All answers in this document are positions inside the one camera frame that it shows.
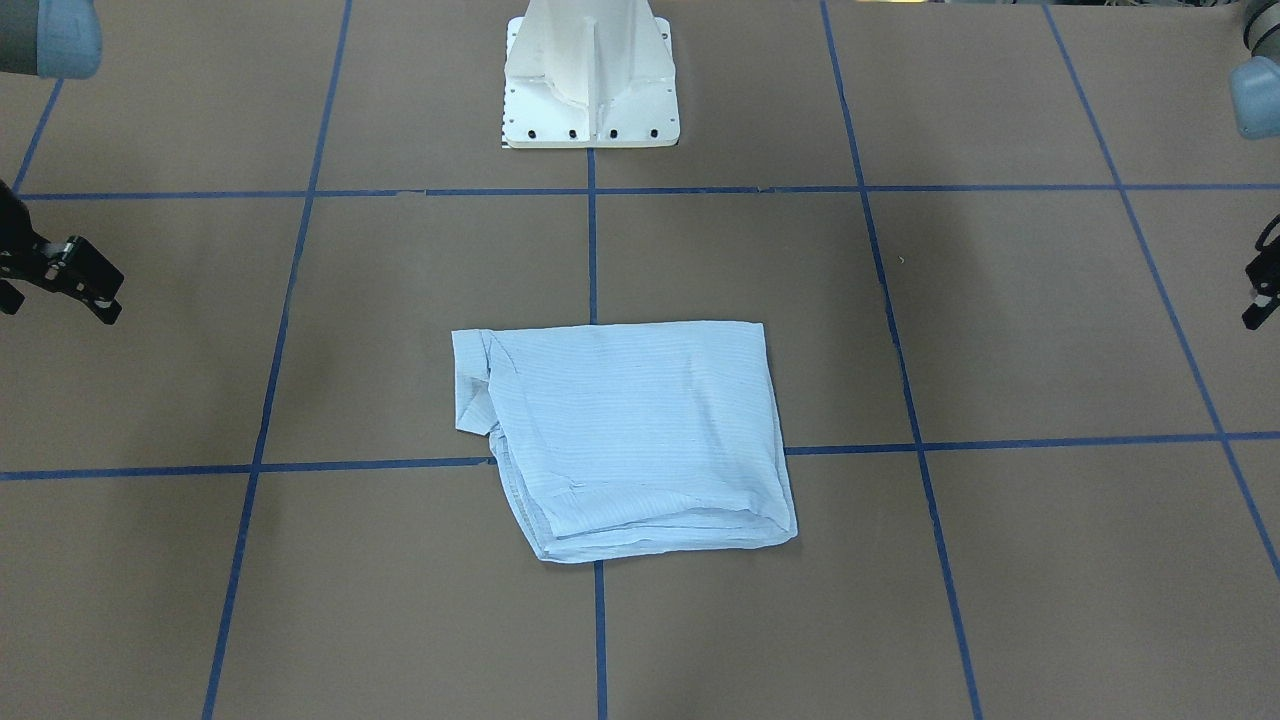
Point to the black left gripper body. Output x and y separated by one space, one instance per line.
1264 290

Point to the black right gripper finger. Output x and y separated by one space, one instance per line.
87 271
100 299

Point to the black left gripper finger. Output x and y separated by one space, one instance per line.
1260 309

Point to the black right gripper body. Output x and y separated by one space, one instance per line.
62 268

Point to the light blue button shirt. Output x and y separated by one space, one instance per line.
627 440

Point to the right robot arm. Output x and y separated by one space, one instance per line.
58 40

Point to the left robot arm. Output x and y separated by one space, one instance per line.
1254 90

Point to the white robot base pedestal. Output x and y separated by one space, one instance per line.
590 75

